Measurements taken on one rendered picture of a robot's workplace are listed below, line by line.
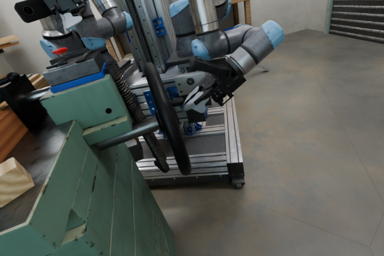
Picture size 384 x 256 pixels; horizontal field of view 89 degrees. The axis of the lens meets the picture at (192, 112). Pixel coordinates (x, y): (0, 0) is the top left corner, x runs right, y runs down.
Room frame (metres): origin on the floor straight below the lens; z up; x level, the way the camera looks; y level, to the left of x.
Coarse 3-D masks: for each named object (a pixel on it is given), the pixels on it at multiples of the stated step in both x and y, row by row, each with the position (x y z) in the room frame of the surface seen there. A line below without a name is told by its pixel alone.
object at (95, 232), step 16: (112, 160) 0.42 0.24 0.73; (96, 176) 0.30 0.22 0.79; (112, 176) 0.36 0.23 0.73; (96, 192) 0.27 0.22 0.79; (112, 192) 0.32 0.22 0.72; (96, 208) 0.24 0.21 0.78; (112, 208) 0.28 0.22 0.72; (96, 224) 0.21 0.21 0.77; (64, 240) 0.18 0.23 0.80; (80, 240) 0.18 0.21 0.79; (96, 240) 0.19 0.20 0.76
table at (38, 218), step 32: (32, 128) 0.38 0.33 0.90; (64, 128) 0.34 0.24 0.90; (96, 128) 0.36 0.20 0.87; (128, 128) 0.36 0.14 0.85; (32, 160) 0.26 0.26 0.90; (64, 160) 0.25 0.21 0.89; (32, 192) 0.19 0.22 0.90; (64, 192) 0.21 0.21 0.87; (0, 224) 0.15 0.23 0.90; (32, 224) 0.14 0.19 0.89; (64, 224) 0.17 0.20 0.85
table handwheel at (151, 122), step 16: (160, 80) 0.36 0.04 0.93; (160, 96) 0.33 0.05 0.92; (160, 112) 0.31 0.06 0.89; (144, 128) 0.40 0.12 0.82; (160, 128) 0.40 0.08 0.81; (176, 128) 0.29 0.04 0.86; (96, 144) 0.38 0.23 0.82; (112, 144) 0.38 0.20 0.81; (176, 144) 0.28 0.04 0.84; (176, 160) 0.29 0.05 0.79
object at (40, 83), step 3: (42, 75) 0.70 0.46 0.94; (39, 78) 0.66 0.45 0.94; (42, 78) 0.66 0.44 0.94; (36, 81) 0.63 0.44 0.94; (39, 81) 0.63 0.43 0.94; (42, 81) 0.65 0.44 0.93; (45, 81) 0.66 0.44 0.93; (33, 84) 0.60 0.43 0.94; (36, 84) 0.61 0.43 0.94; (39, 84) 0.62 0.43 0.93; (42, 84) 0.64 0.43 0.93; (45, 84) 0.65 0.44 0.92; (48, 84) 0.67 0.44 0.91; (36, 87) 0.59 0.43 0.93; (39, 87) 0.61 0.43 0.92; (42, 87) 0.63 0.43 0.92
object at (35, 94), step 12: (12, 84) 0.40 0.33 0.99; (24, 84) 0.44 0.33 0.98; (12, 96) 0.38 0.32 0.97; (24, 96) 0.41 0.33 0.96; (36, 96) 0.41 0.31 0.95; (12, 108) 0.37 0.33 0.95; (24, 108) 0.39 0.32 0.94; (36, 108) 0.42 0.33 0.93; (24, 120) 0.38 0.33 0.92; (36, 120) 0.39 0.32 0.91
